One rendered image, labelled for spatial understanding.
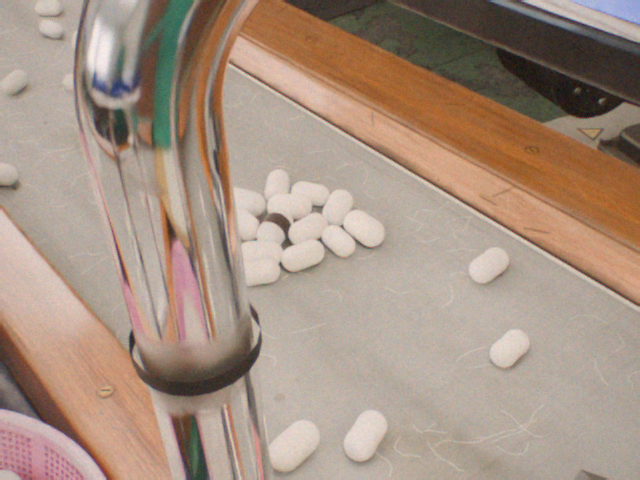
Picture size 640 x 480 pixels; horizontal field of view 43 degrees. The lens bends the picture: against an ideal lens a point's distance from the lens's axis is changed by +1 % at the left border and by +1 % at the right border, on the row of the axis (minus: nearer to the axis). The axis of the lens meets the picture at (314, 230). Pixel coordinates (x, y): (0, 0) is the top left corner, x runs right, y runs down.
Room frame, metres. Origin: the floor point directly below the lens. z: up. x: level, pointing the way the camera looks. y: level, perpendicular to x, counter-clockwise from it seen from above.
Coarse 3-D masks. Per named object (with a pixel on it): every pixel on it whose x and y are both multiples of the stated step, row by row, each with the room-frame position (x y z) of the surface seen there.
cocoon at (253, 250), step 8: (248, 248) 0.47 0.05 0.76; (256, 248) 0.47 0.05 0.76; (264, 248) 0.47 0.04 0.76; (272, 248) 0.47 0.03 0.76; (280, 248) 0.48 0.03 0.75; (248, 256) 0.47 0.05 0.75; (256, 256) 0.47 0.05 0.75; (264, 256) 0.47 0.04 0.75; (272, 256) 0.47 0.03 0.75; (280, 256) 0.47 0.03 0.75
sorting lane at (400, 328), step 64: (0, 0) 1.04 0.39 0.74; (64, 0) 1.03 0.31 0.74; (0, 64) 0.85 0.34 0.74; (64, 64) 0.84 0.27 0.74; (0, 128) 0.71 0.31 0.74; (64, 128) 0.70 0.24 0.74; (256, 128) 0.68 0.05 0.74; (320, 128) 0.67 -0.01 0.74; (0, 192) 0.60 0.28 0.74; (64, 192) 0.59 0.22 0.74; (384, 192) 0.56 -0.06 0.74; (64, 256) 0.50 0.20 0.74; (384, 256) 0.48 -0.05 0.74; (448, 256) 0.47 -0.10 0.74; (512, 256) 0.47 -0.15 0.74; (128, 320) 0.42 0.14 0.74; (320, 320) 0.41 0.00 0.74; (384, 320) 0.41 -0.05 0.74; (448, 320) 0.40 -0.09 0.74; (512, 320) 0.40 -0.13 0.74; (576, 320) 0.40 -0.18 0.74; (320, 384) 0.35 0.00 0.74; (384, 384) 0.35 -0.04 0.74; (448, 384) 0.35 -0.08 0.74; (512, 384) 0.34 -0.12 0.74; (576, 384) 0.34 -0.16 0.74; (320, 448) 0.30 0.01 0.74; (384, 448) 0.30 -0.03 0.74; (448, 448) 0.30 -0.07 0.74; (512, 448) 0.29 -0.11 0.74; (576, 448) 0.29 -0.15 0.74
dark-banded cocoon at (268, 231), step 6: (276, 210) 0.52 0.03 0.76; (282, 210) 0.52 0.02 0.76; (288, 216) 0.51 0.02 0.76; (264, 222) 0.50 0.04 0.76; (270, 222) 0.50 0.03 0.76; (264, 228) 0.49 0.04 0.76; (270, 228) 0.49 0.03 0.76; (276, 228) 0.49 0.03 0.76; (258, 234) 0.49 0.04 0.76; (264, 234) 0.49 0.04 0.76; (270, 234) 0.49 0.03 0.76; (276, 234) 0.49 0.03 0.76; (282, 234) 0.49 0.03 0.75; (258, 240) 0.49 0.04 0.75; (264, 240) 0.49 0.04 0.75; (270, 240) 0.49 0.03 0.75; (276, 240) 0.49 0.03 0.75; (282, 240) 0.49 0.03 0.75
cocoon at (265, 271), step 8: (248, 264) 0.46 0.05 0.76; (256, 264) 0.46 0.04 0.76; (264, 264) 0.45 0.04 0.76; (272, 264) 0.46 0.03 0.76; (248, 272) 0.45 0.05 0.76; (256, 272) 0.45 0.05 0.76; (264, 272) 0.45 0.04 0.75; (272, 272) 0.45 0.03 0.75; (248, 280) 0.45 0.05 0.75; (256, 280) 0.45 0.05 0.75; (264, 280) 0.45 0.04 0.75; (272, 280) 0.45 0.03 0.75
